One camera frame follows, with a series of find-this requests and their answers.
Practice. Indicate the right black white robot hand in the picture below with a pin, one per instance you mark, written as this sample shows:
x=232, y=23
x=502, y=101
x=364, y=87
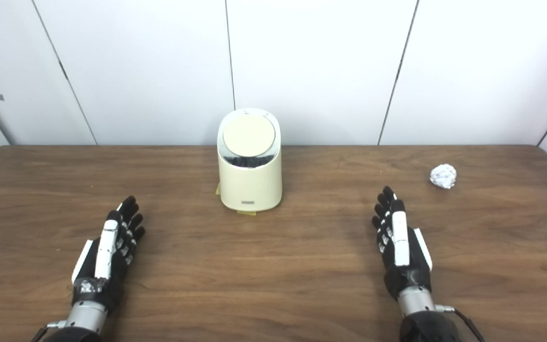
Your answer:
x=411, y=266

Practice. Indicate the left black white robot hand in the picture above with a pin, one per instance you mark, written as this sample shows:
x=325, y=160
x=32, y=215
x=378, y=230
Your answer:
x=112, y=266

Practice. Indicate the white paper ball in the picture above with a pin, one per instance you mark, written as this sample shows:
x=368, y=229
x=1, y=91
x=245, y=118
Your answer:
x=443, y=176

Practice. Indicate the round cream bin lid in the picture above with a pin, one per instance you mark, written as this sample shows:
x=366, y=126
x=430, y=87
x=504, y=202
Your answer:
x=249, y=135

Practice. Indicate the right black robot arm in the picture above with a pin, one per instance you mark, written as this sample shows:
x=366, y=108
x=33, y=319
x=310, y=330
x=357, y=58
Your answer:
x=416, y=304

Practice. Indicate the cream-colored trash bin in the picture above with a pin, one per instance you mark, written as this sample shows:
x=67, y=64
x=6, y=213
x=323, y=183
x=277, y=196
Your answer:
x=249, y=185

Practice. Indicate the black bin liner bag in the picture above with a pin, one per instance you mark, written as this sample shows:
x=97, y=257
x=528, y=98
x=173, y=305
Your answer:
x=249, y=162

